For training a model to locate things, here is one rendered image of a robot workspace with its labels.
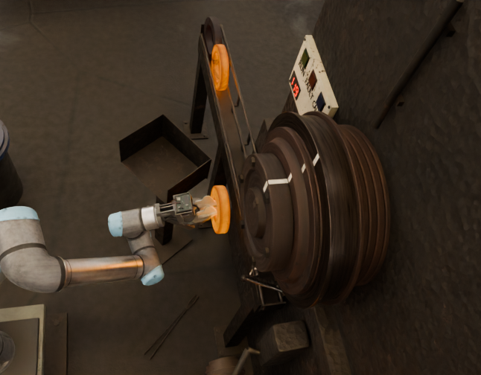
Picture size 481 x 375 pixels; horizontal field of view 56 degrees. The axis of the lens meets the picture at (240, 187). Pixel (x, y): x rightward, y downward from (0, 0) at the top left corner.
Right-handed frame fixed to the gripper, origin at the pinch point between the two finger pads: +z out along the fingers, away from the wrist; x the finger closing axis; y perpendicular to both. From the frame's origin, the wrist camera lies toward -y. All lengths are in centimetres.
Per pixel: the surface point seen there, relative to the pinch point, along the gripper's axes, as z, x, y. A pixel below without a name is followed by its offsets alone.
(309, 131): 23, -14, 52
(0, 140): -83, 56, -13
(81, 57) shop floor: -68, 148, -60
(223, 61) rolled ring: 11, 65, -3
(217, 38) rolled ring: 11, 82, -6
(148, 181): -24.9, 21.8, -11.2
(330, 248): 21, -38, 46
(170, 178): -17.1, 22.2, -12.9
